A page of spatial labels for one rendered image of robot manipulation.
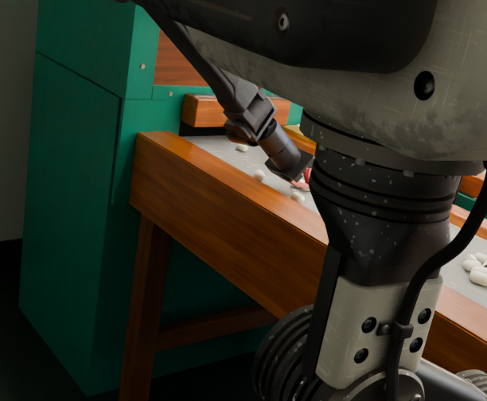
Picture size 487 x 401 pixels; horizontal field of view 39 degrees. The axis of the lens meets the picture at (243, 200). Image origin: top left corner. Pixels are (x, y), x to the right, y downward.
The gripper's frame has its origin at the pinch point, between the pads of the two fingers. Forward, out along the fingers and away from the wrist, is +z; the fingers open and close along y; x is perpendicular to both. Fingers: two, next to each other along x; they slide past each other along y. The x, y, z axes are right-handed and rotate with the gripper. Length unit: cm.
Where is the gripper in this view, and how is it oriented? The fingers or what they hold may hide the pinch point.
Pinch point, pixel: (307, 184)
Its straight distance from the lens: 149.7
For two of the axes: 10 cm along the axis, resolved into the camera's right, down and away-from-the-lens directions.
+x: -6.4, 7.6, -1.5
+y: -5.9, -3.5, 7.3
